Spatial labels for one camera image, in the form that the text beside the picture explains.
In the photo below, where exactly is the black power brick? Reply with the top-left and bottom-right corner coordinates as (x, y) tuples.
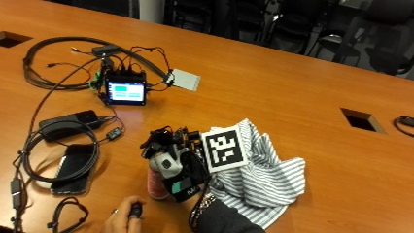
(38, 109), (104, 143)

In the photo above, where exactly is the thin black cable coil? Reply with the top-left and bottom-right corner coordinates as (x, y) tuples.
(22, 120), (102, 184)

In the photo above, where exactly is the black adapter block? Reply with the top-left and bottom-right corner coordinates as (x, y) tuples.
(91, 44), (120, 56)

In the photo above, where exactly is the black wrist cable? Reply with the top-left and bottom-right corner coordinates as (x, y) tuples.
(188, 183), (217, 232)

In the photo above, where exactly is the black office chair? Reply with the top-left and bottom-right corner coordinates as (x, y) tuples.
(164, 0), (228, 37)
(264, 0), (332, 55)
(335, 0), (414, 78)

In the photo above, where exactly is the green short cable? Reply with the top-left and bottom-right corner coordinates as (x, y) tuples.
(88, 71), (104, 92)

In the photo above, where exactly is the thick black cable loop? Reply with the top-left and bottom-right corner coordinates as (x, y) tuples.
(23, 36), (171, 91)

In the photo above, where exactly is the black phone case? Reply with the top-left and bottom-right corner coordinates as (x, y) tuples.
(50, 143), (95, 196)

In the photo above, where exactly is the grey striped cloth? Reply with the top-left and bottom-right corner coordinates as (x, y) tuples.
(208, 117), (308, 229)

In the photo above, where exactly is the long black cable with connectors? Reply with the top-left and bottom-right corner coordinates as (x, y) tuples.
(10, 57), (106, 233)

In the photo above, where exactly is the black cable with plug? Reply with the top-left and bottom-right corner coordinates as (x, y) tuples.
(392, 115), (414, 138)

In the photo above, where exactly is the small black inline box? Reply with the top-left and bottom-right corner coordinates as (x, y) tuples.
(106, 127), (124, 141)

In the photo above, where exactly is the white marker cube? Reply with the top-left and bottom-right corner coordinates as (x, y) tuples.
(200, 125), (252, 175)

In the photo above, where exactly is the grey flat card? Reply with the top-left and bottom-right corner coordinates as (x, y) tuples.
(168, 68), (203, 92)

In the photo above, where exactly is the small black screen device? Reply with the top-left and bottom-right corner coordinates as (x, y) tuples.
(104, 71), (150, 107)

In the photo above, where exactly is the red spray can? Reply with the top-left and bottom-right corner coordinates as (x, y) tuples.
(147, 157), (171, 201)

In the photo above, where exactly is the black looped strap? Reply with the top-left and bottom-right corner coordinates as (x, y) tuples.
(47, 196), (91, 233)

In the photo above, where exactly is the small black clicker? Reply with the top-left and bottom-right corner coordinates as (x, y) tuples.
(128, 201), (144, 219)

